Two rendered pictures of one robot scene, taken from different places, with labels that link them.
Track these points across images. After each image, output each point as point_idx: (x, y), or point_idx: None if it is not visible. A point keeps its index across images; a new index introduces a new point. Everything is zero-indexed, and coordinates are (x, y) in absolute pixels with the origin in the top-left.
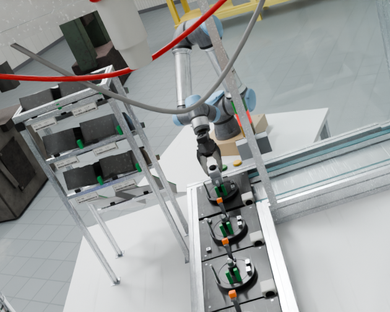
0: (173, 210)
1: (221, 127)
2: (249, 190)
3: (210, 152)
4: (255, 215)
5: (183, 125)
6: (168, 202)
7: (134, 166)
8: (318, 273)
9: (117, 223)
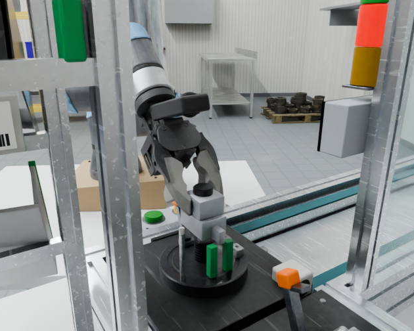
0: (13, 330)
1: None
2: (271, 258)
3: (179, 157)
4: (366, 324)
5: (73, 108)
6: None
7: (14, 47)
8: None
9: None
